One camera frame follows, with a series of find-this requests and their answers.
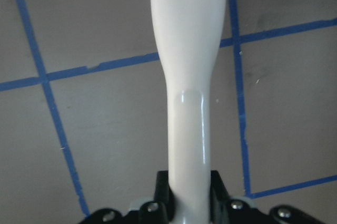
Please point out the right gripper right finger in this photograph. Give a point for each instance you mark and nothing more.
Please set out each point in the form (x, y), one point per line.
(240, 210)

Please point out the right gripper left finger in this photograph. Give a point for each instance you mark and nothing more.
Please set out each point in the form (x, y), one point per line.
(160, 210)

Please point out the beige hand brush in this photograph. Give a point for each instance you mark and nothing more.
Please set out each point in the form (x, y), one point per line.
(188, 35)

